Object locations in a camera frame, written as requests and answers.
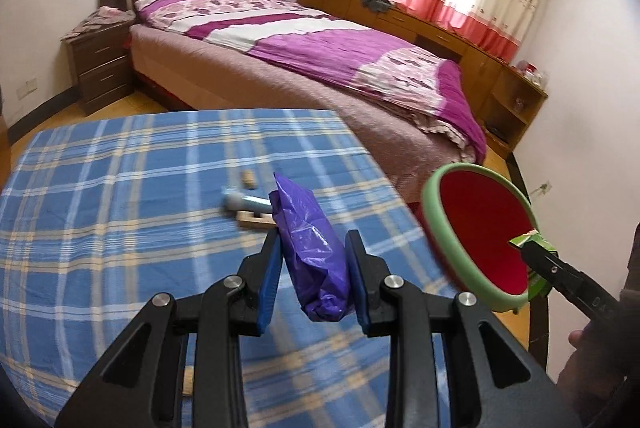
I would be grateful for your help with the green wrapper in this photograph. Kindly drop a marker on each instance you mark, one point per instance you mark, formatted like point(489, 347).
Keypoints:
point(537, 240)

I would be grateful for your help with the grey-blue marker pen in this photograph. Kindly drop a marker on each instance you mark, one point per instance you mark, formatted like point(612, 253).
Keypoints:
point(240, 200)

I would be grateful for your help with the pink patterned cloth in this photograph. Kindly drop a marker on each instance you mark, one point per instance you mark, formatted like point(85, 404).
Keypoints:
point(102, 20)

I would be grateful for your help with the person's right hand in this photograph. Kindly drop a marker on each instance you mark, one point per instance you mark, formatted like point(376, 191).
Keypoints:
point(600, 358)

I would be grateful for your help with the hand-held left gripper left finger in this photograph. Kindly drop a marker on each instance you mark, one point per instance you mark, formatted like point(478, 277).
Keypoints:
point(270, 289)

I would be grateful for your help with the bed with mauve cover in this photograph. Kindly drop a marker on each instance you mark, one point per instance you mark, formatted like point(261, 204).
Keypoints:
point(350, 107)

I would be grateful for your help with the small tan wooden piece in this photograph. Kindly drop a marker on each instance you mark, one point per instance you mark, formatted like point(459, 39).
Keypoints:
point(188, 382)

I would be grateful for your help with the blue plaid tablecloth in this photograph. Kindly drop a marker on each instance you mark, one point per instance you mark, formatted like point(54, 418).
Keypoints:
point(125, 208)

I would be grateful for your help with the green-rimmed red bin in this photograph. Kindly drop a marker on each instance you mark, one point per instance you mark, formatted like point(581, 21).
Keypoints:
point(480, 228)

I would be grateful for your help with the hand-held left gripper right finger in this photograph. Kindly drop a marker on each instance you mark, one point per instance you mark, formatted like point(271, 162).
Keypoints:
point(357, 284)

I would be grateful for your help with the purple plastic bag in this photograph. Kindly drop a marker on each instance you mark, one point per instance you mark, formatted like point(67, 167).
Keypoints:
point(310, 248)

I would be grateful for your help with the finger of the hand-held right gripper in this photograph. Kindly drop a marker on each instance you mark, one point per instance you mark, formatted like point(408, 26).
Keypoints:
point(552, 269)

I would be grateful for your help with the jars on cabinet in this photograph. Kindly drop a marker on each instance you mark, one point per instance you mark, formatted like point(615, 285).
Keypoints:
point(532, 72)

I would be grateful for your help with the dark wooden nightstand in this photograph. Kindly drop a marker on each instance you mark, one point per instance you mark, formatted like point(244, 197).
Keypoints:
point(100, 67)

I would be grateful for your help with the wall power outlet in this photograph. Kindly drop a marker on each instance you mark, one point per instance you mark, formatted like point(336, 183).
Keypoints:
point(27, 88)

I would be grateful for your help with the long low wooden cabinet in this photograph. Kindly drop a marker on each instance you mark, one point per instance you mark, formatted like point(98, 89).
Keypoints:
point(450, 42)

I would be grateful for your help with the small tan cork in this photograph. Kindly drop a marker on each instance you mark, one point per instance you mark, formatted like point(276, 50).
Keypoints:
point(248, 180)

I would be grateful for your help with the wooden clothespin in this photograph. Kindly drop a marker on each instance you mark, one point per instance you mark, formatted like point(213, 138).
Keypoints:
point(252, 219)

